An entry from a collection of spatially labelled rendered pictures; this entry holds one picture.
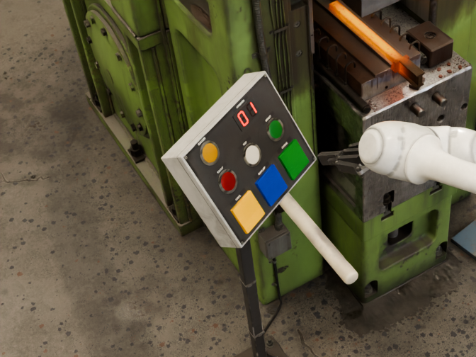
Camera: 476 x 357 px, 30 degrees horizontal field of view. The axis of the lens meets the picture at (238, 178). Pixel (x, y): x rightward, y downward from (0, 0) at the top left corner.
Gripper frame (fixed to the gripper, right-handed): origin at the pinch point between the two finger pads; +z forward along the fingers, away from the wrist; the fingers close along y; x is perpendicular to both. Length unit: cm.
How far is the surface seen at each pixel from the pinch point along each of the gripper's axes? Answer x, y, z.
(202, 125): 22.6, -15.0, 16.6
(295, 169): -1.9, -1.4, 12.5
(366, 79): -1.9, 37.8, 15.1
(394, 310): -93, 35, 53
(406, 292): -93, 44, 53
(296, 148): 2.0, 2.3, 12.5
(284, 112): 10.9, 5.4, 13.2
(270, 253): -46, 12, 64
